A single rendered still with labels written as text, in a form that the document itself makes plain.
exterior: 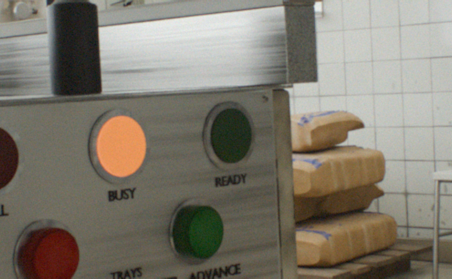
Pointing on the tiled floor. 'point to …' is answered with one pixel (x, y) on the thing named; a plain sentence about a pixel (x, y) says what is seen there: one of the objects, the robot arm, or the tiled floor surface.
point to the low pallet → (368, 264)
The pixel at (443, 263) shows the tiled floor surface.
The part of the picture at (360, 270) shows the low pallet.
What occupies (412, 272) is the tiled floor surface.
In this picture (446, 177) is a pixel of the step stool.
